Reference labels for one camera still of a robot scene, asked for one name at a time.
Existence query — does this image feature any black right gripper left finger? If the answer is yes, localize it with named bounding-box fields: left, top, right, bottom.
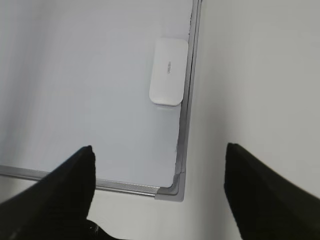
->
left=0, top=145, right=113, bottom=240

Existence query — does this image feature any white whiteboard eraser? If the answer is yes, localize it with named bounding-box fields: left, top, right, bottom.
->
left=149, top=38, right=189, bottom=107

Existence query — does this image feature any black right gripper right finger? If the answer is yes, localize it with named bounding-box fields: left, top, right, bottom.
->
left=223, top=143, right=320, bottom=240

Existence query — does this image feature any aluminium framed whiteboard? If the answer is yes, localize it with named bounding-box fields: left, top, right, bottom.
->
left=0, top=0, right=202, bottom=202

